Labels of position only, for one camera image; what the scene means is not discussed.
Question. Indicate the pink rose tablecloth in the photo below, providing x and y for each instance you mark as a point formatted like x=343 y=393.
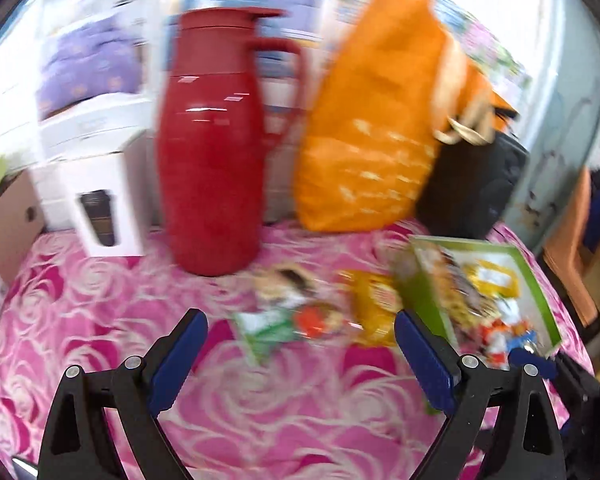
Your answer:
x=315 y=410

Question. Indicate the blue bag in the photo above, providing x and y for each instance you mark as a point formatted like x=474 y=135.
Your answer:
x=591 y=238

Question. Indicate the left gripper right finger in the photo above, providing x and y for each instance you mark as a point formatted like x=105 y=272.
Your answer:
x=432 y=360

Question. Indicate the brown cookie packet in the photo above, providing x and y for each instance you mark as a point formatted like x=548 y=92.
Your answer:
x=457 y=296

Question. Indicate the yellow cake packet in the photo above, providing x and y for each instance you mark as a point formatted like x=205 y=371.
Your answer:
x=374 y=303

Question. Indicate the red thermos jug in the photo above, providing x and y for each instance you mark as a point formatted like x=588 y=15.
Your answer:
x=211 y=144

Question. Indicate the green white snack packet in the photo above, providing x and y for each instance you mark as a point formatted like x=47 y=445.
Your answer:
x=263 y=332

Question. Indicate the large yellow snack bag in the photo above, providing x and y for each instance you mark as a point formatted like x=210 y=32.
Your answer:
x=492 y=280

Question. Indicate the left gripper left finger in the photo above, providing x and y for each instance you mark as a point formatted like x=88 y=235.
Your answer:
x=170 y=359

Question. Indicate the orange chair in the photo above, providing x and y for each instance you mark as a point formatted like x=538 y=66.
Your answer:
x=561 y=250

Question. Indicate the orange tote bag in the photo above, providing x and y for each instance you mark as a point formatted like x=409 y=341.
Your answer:
x=399 y=89

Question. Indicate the white cup packaging box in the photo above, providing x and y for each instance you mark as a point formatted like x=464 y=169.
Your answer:
x=106 y=187

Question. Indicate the purple pillow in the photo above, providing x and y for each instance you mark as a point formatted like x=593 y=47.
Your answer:
x=97 y=57

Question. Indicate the green white cardboard box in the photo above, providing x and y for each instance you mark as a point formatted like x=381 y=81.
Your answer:
x=482 y=298

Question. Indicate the brown cardboard box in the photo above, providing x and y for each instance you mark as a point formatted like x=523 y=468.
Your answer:
x=21 y=222

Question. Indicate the black speaker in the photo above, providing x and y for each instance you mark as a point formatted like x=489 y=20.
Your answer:
x=470 y=187

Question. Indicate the red white snack packet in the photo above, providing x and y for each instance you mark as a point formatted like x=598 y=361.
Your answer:
x=497 y=335

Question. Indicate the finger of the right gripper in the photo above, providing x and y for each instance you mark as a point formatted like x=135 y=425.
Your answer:
x=532 y=364

